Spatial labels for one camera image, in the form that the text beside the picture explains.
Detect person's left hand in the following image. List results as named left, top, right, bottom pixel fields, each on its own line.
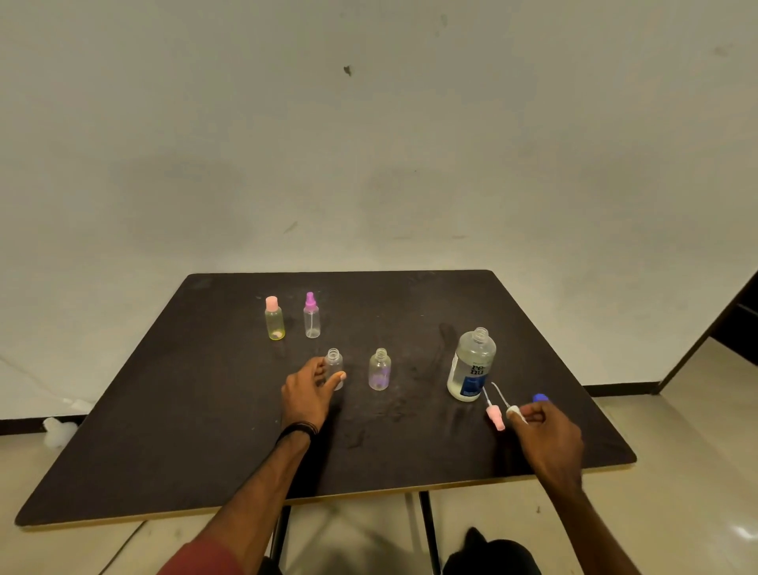
left=280, top=356, right=347, bottom=432

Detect person's right hand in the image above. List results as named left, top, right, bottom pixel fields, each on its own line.
left=508, top=400, right=586, bottom=493

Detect white spray cap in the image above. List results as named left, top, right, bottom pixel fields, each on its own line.
left=491, top=381, right=529, bottom=425

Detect pink spray cap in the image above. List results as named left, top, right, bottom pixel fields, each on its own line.
left=482, top=388, right=508, bottom=432

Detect small purple tinted bottle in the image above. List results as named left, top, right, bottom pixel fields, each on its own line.
left=368, top=348, right=392, bottom=392

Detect large clear bottle blue label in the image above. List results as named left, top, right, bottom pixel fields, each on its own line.
left=447, top=326, right=497, bottom=403

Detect person's right forearm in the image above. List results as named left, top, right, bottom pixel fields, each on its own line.
left=535, top=479, right=644, bottom=575

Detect person's left forearm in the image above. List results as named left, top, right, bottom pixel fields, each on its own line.
left=198, top=429, right=313, bottom=575

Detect person's black trousers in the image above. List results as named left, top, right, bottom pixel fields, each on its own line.
left=257, top=527, right=543, bottom=575

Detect person's left red sleeve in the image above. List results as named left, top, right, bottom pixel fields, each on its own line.
left=156, top=536, right=245, bottom=575

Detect white plastic object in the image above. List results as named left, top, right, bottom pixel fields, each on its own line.
left=42, top=417, right=79, bottom=449

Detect black wristband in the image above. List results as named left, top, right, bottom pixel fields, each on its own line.
left=275, top=421, right=321, bottom=446

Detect black table leg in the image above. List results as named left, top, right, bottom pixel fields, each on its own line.
left=418, top=491, right=442, bottom=575
left=269, top=503, right=292, bottom=575

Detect dark door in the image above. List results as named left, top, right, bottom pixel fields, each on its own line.
left=710, top=305, right=758, bottom=366

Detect white cable with adapter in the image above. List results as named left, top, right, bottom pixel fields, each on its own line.
left=0, top=354, right=95, bottom=415

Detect black floor cable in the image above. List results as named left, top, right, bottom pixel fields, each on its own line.
left=97, top=521, right=146, bottom=575

